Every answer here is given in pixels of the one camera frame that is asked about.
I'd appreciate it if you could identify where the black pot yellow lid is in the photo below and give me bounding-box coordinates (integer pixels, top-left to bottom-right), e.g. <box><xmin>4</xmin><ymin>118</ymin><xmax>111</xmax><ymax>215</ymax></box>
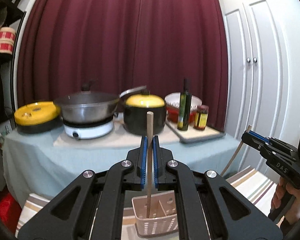
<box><xmin>123</xmin><ymin>89</ymin><xmax>166</xmax><ymax>136</ymax></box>

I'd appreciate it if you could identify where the red white round box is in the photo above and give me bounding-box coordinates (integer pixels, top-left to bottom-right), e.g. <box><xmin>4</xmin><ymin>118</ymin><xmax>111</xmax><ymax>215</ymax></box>
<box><xmin>0</xmin><ymin>27</ymin><xmax>16</xmax><ymax>55</ymax></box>

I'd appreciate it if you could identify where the dark olive oil bottle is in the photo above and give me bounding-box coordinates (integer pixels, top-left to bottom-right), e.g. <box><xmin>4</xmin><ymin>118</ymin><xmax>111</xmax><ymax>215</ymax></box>
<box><xmin>177</xmin><ymin>78</ymin><xmax>192</xmax><ymax>131</ymax></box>

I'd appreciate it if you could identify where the red container behind bottle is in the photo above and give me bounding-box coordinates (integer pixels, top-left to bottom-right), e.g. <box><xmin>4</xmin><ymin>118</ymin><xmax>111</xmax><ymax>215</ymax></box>
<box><xmin>167</xmin><ymin>107</ymin><xmax>196</xmax><ymax>123</ymax></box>

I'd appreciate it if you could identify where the dark red curtain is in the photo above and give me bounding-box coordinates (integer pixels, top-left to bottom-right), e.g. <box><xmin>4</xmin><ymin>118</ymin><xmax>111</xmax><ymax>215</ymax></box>
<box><xmin>16</xmin><ymin>0</ymin><xmax>228</xmax><ymax>129</ymax></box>

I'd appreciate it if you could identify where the grey-blue tablecloth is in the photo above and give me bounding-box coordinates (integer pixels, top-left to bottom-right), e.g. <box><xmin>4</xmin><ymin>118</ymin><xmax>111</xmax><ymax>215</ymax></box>
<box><xmin>3</xmin><ymin>123</ymin><xmax>239</xmax><ymax>206</ymax></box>

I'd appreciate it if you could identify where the grey cutting board tray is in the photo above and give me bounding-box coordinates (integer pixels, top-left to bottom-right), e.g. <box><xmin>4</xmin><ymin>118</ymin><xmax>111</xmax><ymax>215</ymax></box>
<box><xmin>166</xmin><ymin>120</ymin><xmax>225</xmax><ymax>144</ymax></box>

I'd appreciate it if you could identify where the person's right hand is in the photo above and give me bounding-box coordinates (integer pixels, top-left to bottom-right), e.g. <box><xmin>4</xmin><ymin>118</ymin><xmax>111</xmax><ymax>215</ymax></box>
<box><xmin>270</xmin><ymin>177</ymin><xmax>300</xmax><ymax>225</ymax></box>

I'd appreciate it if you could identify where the yellow black electric griddle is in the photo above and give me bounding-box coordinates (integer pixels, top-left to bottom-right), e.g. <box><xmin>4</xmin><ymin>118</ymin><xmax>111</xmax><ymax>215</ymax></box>
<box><xmin>14</xmin><ymin>101</ymin><xmax>62</xmax><ymax>134</ymax></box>

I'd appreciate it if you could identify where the striped tablecloth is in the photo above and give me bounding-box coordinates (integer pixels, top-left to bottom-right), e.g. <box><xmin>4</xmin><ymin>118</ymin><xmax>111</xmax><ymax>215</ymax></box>
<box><xmin>15</xmin><ymin>166</ymin><xmax>276</xmax><ymax>239</ymax></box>

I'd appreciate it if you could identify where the white induction cooker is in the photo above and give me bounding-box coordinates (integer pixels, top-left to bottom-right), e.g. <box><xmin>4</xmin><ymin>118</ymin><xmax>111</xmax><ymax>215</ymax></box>
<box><xmin>63</xmin><ymin>120</ymin><xmax>114</xmax><ymax>140</ymax></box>

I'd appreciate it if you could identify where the sauce jar yellow label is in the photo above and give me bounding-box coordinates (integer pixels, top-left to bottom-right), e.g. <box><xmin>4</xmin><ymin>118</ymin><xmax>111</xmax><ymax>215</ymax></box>
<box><xmin>193</xmin><ymin>105</ymin><xmax>209</xmax><ymax>131</ymax></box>

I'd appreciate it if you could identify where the wooden chopstick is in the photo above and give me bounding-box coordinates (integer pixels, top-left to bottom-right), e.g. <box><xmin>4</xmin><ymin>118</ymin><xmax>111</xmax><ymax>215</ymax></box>
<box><xmin>146</xmin><ymin>111</ymin><xmax>154</xmax><ymax>218</ymax></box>
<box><xmin>220</xmin><ymin>140</ymin><xmax>243</xmax><ymax>176</ymax></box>

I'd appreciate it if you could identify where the black wok with lid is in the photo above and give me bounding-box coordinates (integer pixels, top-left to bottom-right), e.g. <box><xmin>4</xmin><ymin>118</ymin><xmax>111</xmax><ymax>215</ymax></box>
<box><xmin>53</xmin><ymin>85</ymin><xmax>147</xmax><ymax>124</ymax></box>

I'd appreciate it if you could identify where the white double-door cabinet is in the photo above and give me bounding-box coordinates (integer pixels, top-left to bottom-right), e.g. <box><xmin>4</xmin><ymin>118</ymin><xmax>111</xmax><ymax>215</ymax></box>
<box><xmin>223</xmin><ymin>0</ymin><xmax>291</xmax><ymax>170</ymax></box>

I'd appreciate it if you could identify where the pink perforated utensil caddy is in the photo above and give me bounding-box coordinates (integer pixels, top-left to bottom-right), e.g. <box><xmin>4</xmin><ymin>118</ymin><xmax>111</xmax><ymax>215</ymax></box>
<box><xmin>132</xmin><ymin>191</ymin><xmax>178</xmax><ymax>238</ymax></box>

